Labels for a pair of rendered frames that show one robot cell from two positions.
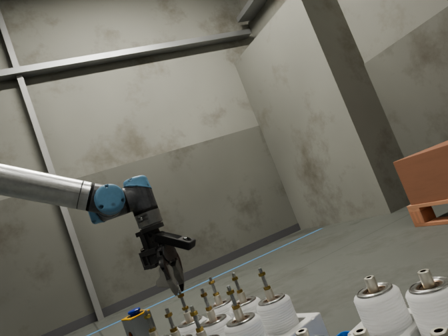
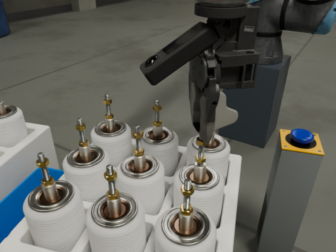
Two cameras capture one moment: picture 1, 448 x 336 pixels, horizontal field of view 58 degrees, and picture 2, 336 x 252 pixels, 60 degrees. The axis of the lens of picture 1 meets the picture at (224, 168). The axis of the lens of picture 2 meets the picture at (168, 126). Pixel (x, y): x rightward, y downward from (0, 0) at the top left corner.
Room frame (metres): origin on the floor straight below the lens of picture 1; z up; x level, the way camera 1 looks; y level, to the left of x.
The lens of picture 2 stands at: (1.52, -0.03, 0.61)
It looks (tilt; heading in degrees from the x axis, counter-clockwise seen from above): 30 degrees down; 147
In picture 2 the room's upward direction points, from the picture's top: straight up
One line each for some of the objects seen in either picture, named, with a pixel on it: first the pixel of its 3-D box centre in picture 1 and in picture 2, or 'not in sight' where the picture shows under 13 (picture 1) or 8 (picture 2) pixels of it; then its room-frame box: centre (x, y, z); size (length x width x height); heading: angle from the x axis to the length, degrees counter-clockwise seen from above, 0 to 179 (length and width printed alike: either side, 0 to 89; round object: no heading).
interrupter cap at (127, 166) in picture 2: (213, 321); (139, 166); (1.11, 0.17, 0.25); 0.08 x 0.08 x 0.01
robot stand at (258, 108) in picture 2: not in sight; (253, 97); (0.86, 0.79, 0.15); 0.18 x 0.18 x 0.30; 25
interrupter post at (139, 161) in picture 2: (211, 316); (139, 160); (1.11, 0.17, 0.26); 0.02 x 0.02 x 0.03
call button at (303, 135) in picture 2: (135, 313); (301, 138); (1.28, 0.42, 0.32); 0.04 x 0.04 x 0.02
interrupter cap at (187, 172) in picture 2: (190, 321); (199, 176); (1.20, 0.25, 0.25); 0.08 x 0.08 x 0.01
